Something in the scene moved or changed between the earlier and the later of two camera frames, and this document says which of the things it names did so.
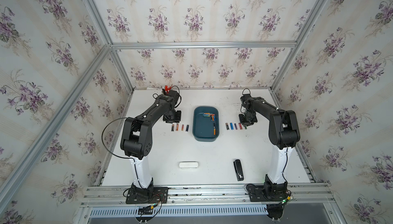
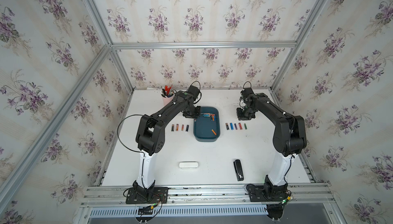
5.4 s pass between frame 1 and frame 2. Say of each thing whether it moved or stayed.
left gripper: moved
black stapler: stayed
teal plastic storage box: stayed
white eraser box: stayed
